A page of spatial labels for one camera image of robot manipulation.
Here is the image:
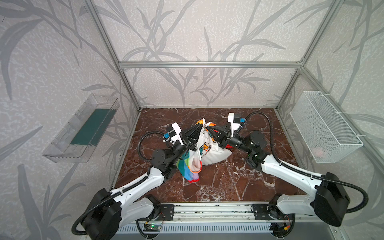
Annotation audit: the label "rainbow striped kids jacket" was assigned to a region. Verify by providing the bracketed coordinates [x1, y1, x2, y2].
[176, 119, 232, 183]

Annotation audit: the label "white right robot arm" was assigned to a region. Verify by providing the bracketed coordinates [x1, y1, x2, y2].
[207, 126, 350, 227]

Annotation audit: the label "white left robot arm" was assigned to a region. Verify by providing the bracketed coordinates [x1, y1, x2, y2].
[71, 123, 203, 240]

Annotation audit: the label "green circuit board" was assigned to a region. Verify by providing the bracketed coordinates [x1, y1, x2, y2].
[144, 223, 162, 232]

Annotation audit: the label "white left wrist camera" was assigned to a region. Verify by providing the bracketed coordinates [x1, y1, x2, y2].
[163, 123, 184, 145]

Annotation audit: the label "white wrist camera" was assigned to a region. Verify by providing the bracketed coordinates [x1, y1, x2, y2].
[163, 123, 184, 145]
[228, 113, 246, 135]

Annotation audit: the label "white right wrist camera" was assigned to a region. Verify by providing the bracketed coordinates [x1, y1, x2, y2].
[228, 113, 246, 135]

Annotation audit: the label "black left corrugated cable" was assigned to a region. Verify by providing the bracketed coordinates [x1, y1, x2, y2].
[71, 131, 169, 236]

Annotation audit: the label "black corrugated cable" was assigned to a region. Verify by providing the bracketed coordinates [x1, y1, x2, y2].
[71, 131, 169, 236]
[244, 111, 369, 214]

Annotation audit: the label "black right corrugated cable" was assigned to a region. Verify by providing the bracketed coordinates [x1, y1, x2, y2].
[244, 111, 369, 214]

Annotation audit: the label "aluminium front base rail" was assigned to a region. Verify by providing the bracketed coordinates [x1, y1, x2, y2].
[116, 202, 321, 239]

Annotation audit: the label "white wire mesh basket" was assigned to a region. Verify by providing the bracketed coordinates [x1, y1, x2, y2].
[290, 91, 364, 164]

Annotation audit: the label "aluminium enclosure frame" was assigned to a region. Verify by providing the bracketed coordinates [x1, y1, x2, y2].
[82, 1, 384, 170]

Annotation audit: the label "clear plastic wall tray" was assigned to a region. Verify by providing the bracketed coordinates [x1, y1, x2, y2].
[43, 94, 120, 163]

